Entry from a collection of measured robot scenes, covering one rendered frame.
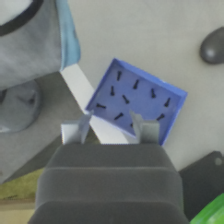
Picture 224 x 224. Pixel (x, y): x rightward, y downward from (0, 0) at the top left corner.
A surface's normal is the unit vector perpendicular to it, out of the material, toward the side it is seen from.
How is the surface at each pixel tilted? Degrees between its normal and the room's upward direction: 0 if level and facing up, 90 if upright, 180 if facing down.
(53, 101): 0
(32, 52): 84
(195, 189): 0
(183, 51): 0
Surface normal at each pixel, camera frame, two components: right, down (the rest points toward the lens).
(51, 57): 0.33, 0.80
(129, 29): -0.01, -0.18
